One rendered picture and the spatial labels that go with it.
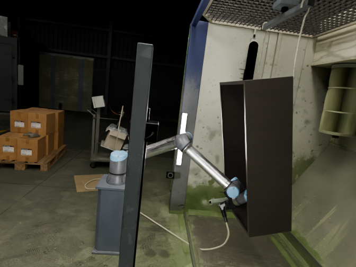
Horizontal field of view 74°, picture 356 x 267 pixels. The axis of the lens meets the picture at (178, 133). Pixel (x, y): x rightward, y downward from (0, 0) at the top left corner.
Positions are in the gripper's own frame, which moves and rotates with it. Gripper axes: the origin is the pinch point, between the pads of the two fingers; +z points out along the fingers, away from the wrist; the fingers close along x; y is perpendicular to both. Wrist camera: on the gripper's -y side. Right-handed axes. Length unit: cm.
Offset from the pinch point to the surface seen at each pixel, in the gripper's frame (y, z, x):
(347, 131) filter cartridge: -38, -81, 122
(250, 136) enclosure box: -32, -73, -19
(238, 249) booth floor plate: 41, 26, 29
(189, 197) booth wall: -25, 74, 20
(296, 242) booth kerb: 50, 0, 84
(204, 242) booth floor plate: 27, 43, 3
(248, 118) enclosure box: -42, -79, -23
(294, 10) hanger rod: -102, -131, 3
